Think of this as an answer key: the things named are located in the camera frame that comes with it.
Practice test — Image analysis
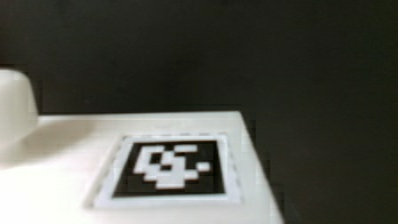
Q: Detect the white drawer box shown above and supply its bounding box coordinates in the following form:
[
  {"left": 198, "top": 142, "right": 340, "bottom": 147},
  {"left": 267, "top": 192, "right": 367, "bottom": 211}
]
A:
[{"left": 0, "top": 69, "right": 285, "bottom": 224}]

